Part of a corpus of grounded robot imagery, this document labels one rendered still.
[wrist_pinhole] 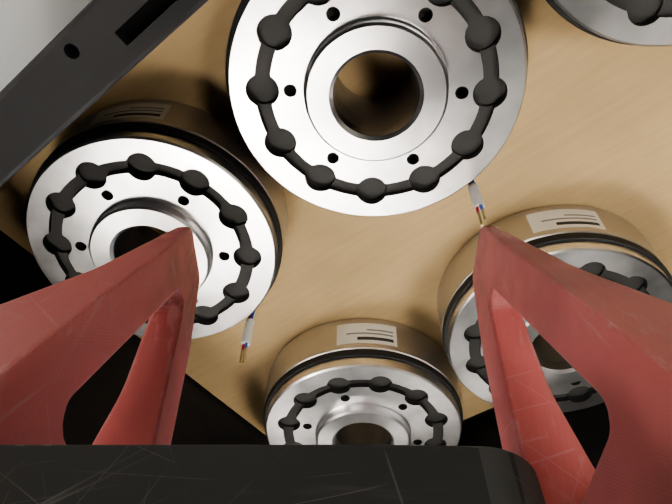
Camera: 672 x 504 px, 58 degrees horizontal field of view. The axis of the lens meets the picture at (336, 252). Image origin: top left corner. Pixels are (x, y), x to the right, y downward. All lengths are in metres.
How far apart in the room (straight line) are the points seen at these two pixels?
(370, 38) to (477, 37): 0.04
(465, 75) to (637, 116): 0.09
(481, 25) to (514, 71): 0.02
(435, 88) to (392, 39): 0.02
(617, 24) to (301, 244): 0.15
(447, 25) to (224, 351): 0.21
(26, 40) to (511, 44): 0.30
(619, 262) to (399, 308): 0.10
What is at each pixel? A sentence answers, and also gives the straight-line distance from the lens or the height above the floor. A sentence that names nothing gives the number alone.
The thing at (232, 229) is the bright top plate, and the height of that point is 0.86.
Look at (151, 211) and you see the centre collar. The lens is 0.24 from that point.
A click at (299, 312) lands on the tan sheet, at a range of 0.31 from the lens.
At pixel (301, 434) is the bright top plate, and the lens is 0.33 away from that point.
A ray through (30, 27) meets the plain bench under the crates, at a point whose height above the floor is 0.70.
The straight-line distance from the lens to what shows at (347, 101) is 0.23.
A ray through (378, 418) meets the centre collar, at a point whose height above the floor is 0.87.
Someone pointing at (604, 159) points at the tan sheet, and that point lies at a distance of 0.28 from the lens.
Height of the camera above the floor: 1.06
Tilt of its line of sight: 54 degrees down
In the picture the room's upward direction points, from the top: 178 degrees counter-clockwise
